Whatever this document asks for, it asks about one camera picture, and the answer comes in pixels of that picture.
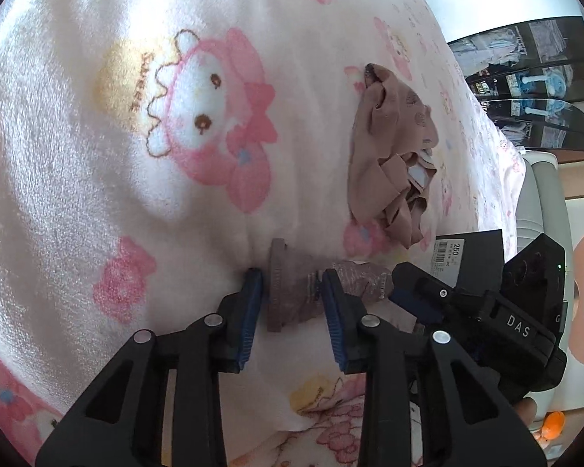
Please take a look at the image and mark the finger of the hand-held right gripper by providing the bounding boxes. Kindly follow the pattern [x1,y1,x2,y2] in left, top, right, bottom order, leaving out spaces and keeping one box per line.
[393,262,490,312]
[388,289,446,326]

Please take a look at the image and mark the grey padded chair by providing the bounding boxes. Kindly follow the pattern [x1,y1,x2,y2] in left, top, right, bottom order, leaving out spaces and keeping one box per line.
[515,152,584,409]

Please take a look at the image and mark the pink cartoon printed blanket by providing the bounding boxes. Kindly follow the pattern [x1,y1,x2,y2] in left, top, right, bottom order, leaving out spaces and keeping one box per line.
[0,0,526,467]

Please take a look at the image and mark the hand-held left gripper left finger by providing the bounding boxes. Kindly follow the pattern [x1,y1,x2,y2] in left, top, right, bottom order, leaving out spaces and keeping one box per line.
[35,267,264,467]

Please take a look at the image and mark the person's right hand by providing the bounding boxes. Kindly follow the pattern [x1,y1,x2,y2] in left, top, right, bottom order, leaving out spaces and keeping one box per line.
[512,395,538,426]

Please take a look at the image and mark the small orange toy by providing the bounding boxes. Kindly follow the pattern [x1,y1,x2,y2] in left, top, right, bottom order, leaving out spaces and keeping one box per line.
[538,411,565,441]

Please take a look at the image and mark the white red-outline printed cloth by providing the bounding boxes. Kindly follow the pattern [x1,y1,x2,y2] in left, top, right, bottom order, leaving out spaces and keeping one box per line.
[234,374,424,467]

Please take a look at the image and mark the black box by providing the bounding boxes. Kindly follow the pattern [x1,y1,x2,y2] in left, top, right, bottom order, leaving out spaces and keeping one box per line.
[433,228,507,288]

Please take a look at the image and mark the dark glass display cabinet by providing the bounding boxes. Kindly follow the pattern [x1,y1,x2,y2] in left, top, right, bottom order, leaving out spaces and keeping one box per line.
[448,16,584,151]

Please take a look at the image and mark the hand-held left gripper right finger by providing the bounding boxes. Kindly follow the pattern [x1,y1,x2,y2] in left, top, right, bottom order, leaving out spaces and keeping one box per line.
[321,269,548,467]

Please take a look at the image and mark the brown cloth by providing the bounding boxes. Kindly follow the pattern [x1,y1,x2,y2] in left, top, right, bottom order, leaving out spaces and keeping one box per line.
[347,62,440,250]

